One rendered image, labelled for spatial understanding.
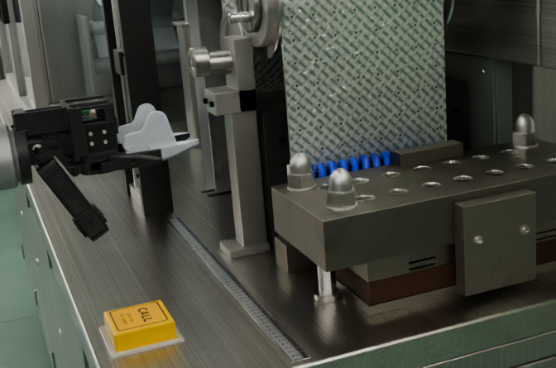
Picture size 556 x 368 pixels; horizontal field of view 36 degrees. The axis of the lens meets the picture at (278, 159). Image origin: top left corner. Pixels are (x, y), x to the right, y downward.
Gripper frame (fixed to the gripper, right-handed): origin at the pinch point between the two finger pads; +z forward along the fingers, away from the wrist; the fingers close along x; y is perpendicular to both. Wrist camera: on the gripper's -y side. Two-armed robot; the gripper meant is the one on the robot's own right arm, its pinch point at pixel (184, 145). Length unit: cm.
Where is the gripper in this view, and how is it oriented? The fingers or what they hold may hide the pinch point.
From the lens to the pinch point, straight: 106.2
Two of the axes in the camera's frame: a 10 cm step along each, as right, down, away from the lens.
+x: -3.6, -2.1, 9.1
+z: 9.3, -1.6, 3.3
